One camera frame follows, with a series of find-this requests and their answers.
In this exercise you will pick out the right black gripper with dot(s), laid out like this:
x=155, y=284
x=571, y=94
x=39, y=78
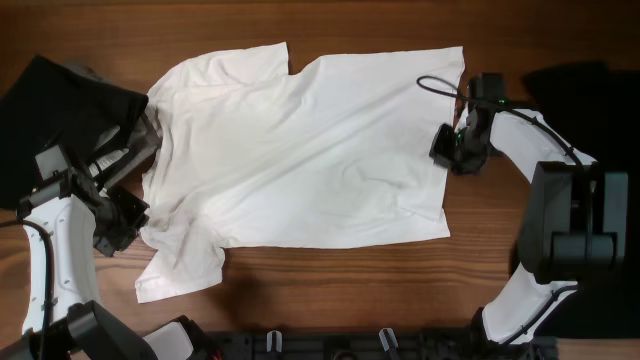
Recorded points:
x=442, y=149

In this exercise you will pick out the black garment on right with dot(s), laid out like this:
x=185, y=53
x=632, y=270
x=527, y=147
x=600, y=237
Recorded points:
x=596, y=108

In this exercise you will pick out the grey folded garment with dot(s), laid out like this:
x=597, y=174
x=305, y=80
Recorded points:
x=125, y=150

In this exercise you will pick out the black folded garment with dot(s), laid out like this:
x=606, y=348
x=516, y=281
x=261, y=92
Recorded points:
x=50, y=104

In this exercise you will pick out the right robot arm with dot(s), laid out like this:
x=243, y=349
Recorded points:
x=574, y=226

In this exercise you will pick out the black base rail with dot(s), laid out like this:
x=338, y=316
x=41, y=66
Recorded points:
x=182, y=338

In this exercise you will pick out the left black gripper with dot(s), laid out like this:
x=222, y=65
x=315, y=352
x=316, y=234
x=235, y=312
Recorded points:
x=140, y=219

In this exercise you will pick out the white t-shirt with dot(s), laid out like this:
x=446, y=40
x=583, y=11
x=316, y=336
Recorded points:
x=335, y=156

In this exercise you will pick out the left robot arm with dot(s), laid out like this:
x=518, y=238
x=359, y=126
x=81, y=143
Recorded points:
x=67, y=220

